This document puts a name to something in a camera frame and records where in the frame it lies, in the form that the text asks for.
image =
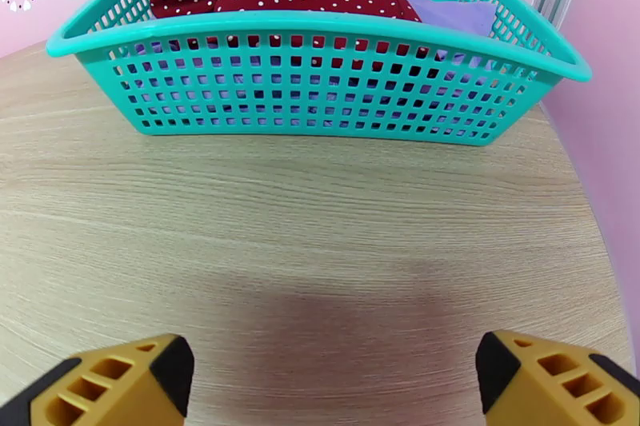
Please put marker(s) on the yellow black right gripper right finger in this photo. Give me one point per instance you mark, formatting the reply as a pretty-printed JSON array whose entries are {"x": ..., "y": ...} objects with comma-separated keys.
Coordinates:
[{"x": 545, "y": 389}]

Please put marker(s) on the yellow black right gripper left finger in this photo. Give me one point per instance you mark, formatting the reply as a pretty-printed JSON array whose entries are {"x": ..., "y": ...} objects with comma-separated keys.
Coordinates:
[{"x": 115, "y": 389}]

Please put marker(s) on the teal plastic laundry basket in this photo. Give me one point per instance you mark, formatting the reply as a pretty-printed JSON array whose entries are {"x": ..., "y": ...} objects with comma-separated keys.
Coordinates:
[{"x": 320, "y": 22}]

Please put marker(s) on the purple shirt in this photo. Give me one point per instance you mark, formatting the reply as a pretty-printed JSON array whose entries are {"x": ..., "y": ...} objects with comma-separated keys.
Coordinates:
[{"x": 450, "y": 15}]

